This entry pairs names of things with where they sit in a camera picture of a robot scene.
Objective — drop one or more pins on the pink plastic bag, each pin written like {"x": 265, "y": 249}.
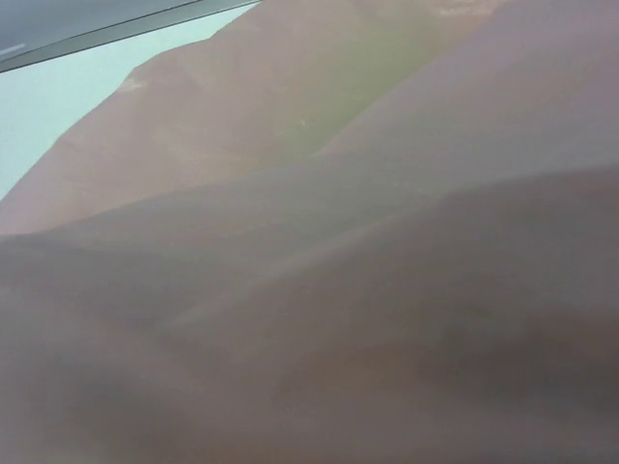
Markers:
{"x": 333, "y": 232}

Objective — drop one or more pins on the aluminium table frame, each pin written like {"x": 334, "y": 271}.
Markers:
{"x": 35, "y": 31}

